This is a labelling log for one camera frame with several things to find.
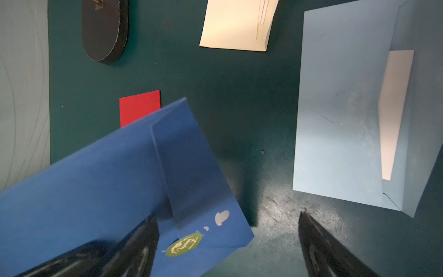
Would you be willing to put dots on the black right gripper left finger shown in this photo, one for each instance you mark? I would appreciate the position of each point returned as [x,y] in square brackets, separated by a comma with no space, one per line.
[134,255]

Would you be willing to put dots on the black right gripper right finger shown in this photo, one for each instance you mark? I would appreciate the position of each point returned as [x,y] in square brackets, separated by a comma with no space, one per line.
[324,255]

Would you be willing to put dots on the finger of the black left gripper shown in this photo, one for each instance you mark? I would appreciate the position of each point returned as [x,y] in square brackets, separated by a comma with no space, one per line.
[73,263]

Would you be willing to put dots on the blue envelope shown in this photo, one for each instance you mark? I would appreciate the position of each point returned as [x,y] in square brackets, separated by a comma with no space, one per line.
[159,165]

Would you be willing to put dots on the light teal envelope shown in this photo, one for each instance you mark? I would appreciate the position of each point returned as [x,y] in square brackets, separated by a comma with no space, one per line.
[370,108]

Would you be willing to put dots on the red envelope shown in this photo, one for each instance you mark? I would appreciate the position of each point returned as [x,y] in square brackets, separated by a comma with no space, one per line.
[135,107]

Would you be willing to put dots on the cream yellow envelope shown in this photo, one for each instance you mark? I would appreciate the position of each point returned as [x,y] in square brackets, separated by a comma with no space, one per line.
[238,24]

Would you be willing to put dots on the copper wine glass stand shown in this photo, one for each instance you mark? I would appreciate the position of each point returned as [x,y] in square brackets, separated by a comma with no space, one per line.
[105,27]

